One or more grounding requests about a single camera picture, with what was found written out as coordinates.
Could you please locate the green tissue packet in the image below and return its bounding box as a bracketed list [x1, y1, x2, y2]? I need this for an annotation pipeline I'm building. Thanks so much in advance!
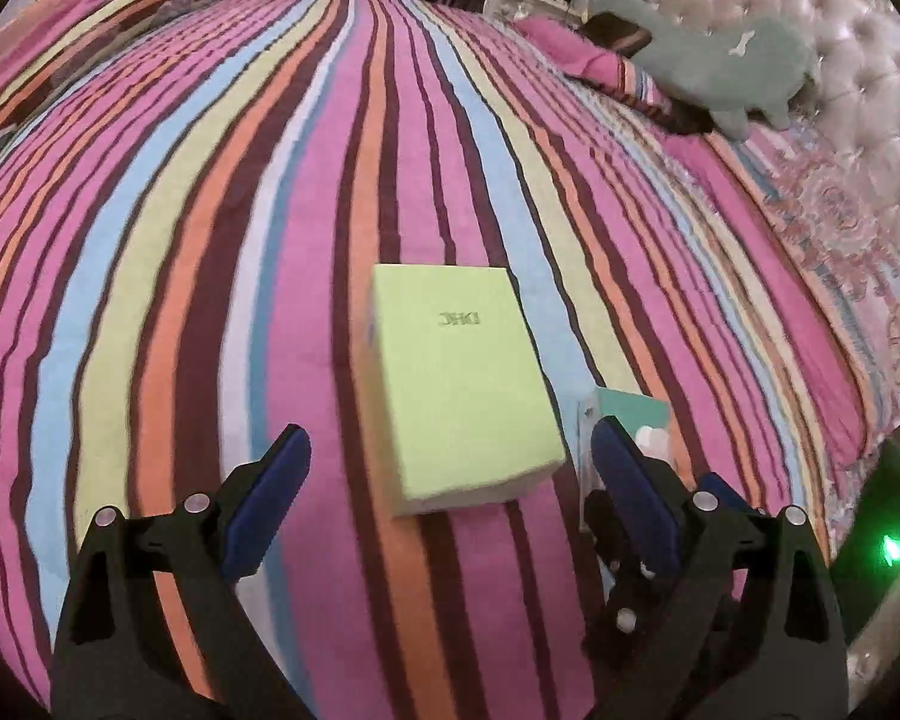
[576, 386, 673, 541]

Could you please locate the pink striped pillow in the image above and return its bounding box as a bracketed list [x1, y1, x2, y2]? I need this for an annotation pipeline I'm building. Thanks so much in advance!
[514, 15, 680, 118]

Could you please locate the light green box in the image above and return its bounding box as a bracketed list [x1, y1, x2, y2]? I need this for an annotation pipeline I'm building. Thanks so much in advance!
[367, 264, 569, 517]

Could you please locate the floral quilt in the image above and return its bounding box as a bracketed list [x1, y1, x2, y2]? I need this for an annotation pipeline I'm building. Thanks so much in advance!
[712, 112, 900, 428]

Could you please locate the tufted beige headboard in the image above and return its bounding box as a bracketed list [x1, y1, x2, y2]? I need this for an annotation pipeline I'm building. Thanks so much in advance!
[637, 0, 900, 421]

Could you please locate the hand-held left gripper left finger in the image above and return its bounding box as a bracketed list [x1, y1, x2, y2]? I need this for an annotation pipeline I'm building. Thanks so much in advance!
[49, 424, 312, 720]

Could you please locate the striped bed sheet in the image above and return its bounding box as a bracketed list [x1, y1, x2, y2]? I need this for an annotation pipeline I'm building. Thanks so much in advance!
[0, 0, 871, 720]

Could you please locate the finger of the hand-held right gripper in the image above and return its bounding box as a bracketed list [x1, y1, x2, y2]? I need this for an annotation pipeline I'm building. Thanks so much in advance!
[581, 491, 689, 665]
[694, 472, 766, 518]

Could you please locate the white nightstand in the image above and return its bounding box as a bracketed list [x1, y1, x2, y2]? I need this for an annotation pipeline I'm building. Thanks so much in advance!
[484, 0, 595, 25]

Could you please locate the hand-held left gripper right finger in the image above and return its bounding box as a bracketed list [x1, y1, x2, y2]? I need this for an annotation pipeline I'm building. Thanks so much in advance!
[591, 416, 850, 720]

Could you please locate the green plush toy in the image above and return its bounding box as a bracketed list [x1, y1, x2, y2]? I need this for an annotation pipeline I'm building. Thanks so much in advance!
[585, 0, 819, 140]

